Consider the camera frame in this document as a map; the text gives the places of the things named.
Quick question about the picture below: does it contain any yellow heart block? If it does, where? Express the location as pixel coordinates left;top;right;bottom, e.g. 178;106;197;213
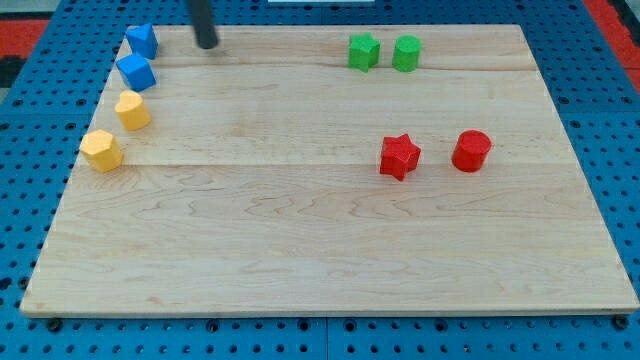
114;90;151;131

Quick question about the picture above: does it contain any yellow hexagon block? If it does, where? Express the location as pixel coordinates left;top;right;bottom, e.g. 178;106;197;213
80;129;124;173

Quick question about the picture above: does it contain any light wooden board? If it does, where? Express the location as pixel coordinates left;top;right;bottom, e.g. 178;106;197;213
21;25;639;318

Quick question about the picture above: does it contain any red cylinder block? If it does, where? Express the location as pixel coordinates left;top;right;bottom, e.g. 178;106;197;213
451;129;492;172

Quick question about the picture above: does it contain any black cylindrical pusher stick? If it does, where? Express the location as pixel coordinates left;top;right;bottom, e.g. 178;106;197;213
187;0;219;50

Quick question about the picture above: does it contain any blue cube block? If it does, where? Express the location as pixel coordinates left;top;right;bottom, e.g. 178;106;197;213
116;53;156;92

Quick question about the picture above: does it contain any blue triangle block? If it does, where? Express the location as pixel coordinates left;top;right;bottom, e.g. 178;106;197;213
125;23;158;60

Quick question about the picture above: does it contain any red star block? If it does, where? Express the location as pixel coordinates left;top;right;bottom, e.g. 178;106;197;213
379;134;421;181

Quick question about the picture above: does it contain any green star block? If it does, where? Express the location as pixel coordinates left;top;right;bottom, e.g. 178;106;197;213
348;32;380;72

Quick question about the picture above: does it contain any green cylinder block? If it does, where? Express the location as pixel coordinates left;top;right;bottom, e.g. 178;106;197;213
392;35;422;72

